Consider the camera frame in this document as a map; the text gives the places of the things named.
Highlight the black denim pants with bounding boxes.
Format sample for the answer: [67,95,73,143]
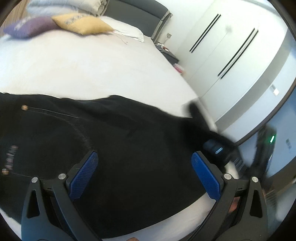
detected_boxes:
[0,92,241,239]

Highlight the white wardrobe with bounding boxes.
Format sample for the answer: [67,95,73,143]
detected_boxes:
[159,0,292,140]

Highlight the dark nightstand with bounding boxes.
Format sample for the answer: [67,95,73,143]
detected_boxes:
[155,43,179,65]

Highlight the grey headboard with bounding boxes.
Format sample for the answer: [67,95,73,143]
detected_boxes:
[104,0,173,42]

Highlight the purple cushion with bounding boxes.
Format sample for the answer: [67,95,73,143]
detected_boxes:
[4,16,60,39]

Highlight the white pillow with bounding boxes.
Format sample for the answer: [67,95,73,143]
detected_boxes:
[100,16,144,42]

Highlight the yellow cushion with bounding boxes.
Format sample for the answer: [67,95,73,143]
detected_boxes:
[51,13,114,36]

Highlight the white folded duvet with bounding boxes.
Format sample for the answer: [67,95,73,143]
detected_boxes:
[26,0,109,16]

